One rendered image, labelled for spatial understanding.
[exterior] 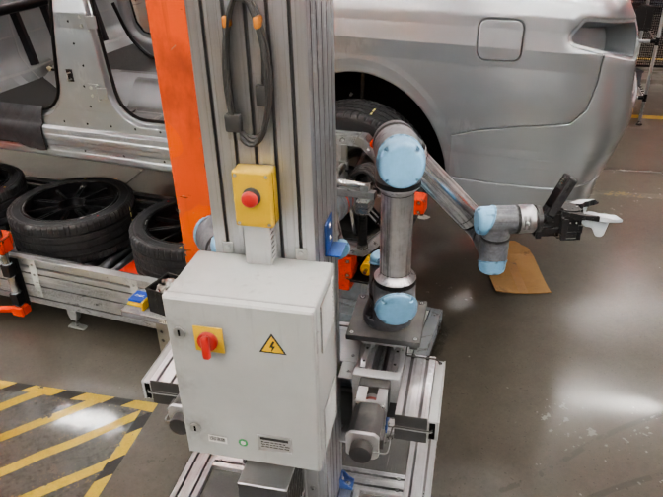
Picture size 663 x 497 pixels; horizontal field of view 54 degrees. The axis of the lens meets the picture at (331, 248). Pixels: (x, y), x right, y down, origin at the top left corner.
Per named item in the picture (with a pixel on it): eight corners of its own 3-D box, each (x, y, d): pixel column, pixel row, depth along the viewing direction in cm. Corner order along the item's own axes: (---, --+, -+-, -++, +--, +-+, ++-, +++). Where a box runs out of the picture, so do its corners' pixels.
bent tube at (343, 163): (382, 173, 258) (383, 148, 253) (368, 192, 243) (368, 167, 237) (340, 168, 264) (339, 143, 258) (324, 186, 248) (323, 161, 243)
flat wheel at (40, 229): (-3, 270, 337) (-16, 231, 325) (39, 213, 394) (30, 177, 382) (126, 264, 339) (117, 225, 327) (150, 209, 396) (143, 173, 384)
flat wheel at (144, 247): (270, 229, 370) (267, 191, 358) (253, 294, 313) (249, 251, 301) (156, 229, 373) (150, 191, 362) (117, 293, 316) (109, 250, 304)
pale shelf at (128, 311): (231, 312, 274) (230, 306, 273) (211, 335, 260) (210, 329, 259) (144, 294, 287) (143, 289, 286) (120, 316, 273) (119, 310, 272)
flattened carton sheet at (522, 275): (526, 244, 402) (527, 240, 401) (551, 294, 354) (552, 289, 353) (478, 244, 403) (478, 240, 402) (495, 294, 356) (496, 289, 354)
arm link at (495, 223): (471, 229, 176) (474, 200, 172) (511, 227, 176) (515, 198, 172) (478, 243, 169) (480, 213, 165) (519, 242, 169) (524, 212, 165)
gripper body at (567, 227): (572, 230, 176) (528, 231, 176) (575, 199, 173) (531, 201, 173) (583, 240, 169) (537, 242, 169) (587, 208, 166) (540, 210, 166)
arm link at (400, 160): (410, 300, 191) (419, 120, 164) (418, 330, 178) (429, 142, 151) (370, 301, 191) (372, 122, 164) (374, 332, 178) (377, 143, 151)
